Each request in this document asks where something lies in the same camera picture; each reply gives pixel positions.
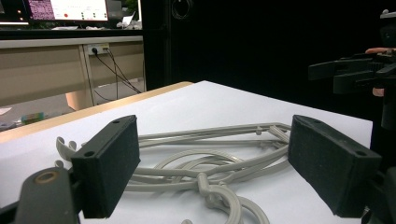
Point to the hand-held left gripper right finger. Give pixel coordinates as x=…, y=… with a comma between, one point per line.
x=330, y=168

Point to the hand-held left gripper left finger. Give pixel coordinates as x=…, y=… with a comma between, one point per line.
x=106, y=165

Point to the wooden desk leg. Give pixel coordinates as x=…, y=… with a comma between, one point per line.
x=79, y=101

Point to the black curtain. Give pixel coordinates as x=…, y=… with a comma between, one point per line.
x=264, y=40

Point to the green box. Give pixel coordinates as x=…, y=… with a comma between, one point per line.
x=32, y=118

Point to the white table sheet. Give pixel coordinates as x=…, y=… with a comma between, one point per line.
x=202, y=105

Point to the white paper sheet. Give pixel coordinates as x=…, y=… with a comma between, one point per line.
x=4, y=111

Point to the long beige desk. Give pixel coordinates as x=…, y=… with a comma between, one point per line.
x=40, y=68

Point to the white papers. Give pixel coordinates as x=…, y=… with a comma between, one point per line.
x=129, y=22

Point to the lit computer monitor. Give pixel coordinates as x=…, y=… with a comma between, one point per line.
x=77, y=9

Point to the dark computer monitor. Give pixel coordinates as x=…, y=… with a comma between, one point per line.
x=9, y=12

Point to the white wall socket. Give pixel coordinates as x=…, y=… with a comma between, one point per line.
x=101, y=48

